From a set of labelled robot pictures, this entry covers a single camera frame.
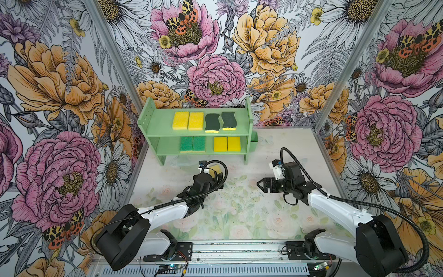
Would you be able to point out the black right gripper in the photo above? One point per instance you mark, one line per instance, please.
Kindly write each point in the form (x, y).
(266, 184)

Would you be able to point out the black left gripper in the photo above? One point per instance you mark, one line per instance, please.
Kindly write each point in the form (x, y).
(219, 179)

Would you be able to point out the large yellow sponge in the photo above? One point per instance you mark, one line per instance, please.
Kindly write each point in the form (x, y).
(215, 169)
(196, 121)
(180, 121)

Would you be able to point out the light green scrub sponge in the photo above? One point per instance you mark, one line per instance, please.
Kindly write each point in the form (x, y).
(199, 144)

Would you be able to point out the small yellow sponge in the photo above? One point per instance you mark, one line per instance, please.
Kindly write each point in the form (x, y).
(220, 144)

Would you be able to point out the dark green scrub sponge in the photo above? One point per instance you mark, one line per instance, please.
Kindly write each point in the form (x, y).
(229, 121)

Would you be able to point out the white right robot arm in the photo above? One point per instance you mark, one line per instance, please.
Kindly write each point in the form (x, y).
(374, 243)

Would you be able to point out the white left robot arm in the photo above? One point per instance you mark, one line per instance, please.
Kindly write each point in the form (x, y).
(130, 233)

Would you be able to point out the green metal shelf unit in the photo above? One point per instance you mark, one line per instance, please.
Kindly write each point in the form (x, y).
(156, 126)

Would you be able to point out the green circuit board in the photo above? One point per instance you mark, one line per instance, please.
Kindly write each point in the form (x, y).
(170, 267)

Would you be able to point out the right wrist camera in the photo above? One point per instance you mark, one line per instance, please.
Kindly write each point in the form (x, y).
(276, 167)

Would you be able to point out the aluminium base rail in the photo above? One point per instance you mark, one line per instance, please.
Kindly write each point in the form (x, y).
(230, 258)

